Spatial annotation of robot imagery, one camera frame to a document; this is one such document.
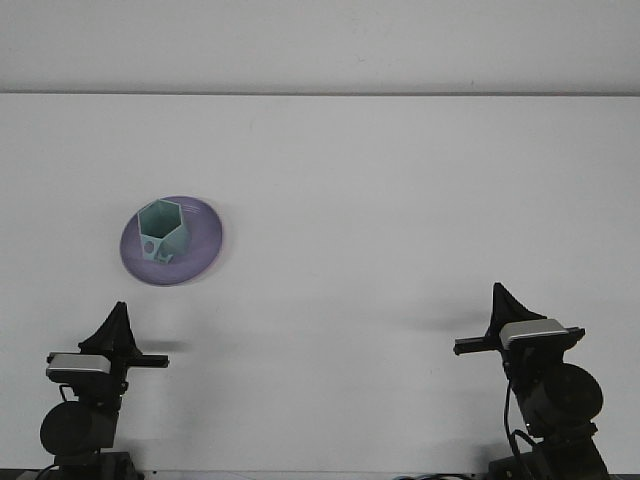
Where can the pale purple round plate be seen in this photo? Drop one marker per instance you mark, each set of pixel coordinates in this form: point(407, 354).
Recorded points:
point(200, 250)

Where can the arm grey camera box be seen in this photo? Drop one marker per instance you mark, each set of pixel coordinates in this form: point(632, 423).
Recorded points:
point(77, 365)
point(532, 332)

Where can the pale blue hexagonal cup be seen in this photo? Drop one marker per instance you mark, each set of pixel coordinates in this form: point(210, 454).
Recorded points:
point(177, 242)

